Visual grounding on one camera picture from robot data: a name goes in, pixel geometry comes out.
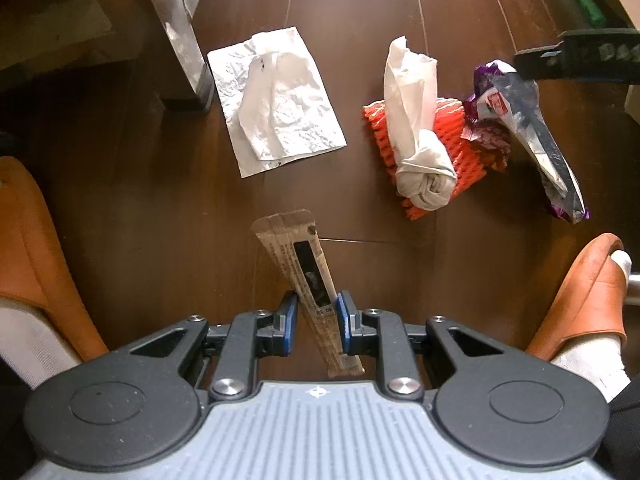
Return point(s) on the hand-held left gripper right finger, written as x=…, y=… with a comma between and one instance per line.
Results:
x=344, y=327

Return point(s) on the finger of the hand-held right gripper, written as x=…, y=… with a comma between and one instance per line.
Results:
x=537, y=62

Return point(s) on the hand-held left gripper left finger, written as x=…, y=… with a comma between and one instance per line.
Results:
x=289, y=327

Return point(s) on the silver-lined snack bag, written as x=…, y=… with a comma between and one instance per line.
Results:
x=540, y=135

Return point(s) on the printed cardboard strip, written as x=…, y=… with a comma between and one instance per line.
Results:
x=295, y=255

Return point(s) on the green roll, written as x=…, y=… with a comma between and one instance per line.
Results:
x=585, y=2

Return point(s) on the purple crumpled wrapper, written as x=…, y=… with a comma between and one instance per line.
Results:
x=487, y=135

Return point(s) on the red foam net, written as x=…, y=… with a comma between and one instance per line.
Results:
x=465, y=160

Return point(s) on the white twisted plastic bag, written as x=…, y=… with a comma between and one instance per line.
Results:
x=415, y=110

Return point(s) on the white crumpled paper bag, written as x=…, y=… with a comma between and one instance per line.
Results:
x=277, y=100

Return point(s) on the orange leather slipper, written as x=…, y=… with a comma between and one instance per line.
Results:
x=35, y=255
x=585, y=300

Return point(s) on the black trousers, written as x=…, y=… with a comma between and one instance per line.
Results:
x=625, y=425

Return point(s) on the low bench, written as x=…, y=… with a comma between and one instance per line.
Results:
x=175, y=25

